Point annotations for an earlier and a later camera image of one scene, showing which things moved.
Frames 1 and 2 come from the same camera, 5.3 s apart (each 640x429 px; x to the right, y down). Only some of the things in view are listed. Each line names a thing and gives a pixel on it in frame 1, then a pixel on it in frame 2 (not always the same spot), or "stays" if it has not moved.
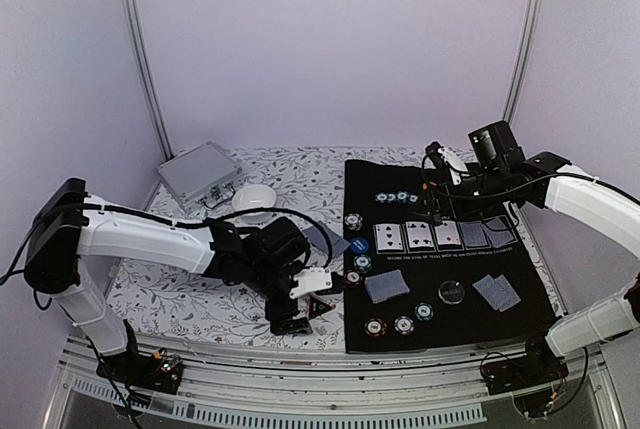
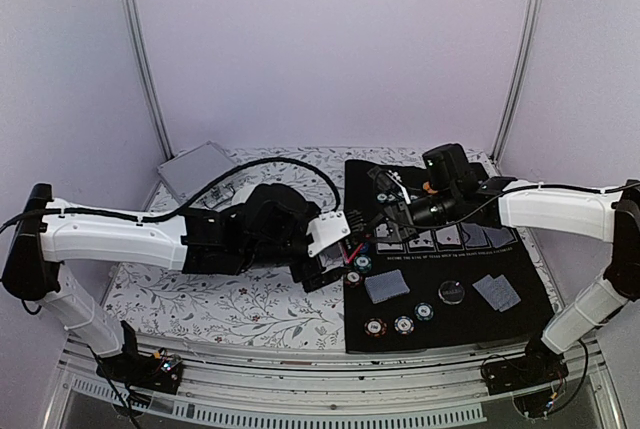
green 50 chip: (362, 263) stays
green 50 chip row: (400, 196) stays
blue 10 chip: (403, 325) stays
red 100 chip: (375, 328) stays
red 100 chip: (353, 278) stays
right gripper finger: (422, 205) -> (380, 227)
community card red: (447, 233) stays
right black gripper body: (493, 190) -> (405, 218)
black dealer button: (451, 292) stays
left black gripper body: (274, 312) -> (307, 276)
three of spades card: (389, 237) stays
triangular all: (317, 307) -> (350, 253)
